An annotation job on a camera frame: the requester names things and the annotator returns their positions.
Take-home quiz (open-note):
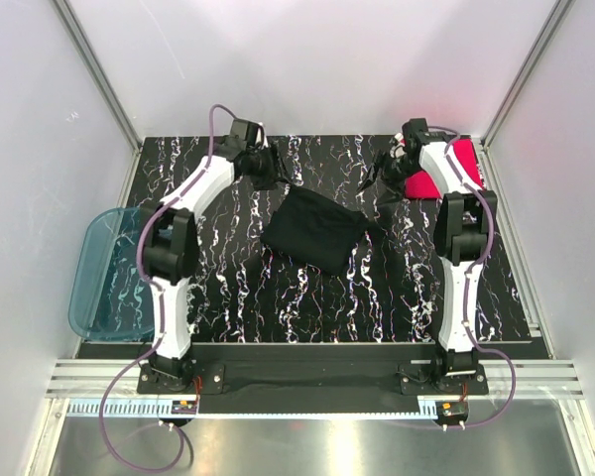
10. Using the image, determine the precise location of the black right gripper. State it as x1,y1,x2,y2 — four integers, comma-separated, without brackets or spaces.
356,150,421,207

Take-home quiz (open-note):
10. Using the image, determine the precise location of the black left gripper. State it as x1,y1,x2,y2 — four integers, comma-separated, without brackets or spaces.
247,143,293,192

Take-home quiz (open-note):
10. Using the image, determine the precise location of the black t shirt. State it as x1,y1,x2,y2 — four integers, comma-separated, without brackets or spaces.
261,185,369,276

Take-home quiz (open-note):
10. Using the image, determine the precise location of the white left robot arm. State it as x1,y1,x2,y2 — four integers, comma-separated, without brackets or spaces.
136,118,286,393

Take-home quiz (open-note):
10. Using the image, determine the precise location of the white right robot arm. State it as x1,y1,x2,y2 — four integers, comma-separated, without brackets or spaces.
358,118,497,394

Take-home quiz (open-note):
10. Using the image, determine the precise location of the folded red t shirt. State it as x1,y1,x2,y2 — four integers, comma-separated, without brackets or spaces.
405,138,484,199

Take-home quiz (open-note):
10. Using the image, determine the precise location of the blue transparent plastic bin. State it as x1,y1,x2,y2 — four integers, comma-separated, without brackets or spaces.
67,207,155,343

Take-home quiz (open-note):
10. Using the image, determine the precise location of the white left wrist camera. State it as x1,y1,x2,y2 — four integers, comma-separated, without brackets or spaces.
255,122,269,149

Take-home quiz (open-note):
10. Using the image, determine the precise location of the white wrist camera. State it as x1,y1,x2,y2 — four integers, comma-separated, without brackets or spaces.
390,132,406,160
255,122,269,149

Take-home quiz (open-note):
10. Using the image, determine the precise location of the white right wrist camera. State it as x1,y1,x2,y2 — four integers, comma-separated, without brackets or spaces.
390,132,406,160

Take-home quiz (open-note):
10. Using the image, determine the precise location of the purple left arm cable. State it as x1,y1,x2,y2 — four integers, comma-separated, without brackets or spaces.
97,103,234,471

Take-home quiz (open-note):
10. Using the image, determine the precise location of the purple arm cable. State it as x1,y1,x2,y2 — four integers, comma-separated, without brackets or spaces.
428,127,518,427
97,103,234,471

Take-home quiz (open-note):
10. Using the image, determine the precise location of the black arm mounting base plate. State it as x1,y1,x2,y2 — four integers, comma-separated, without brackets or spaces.
138,343,489,397

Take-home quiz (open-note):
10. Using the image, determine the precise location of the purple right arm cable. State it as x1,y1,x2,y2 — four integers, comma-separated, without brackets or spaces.
428,127,518,427

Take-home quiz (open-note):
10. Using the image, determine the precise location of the aluminium frame rail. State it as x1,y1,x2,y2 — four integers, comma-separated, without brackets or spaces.
46,359,584,400

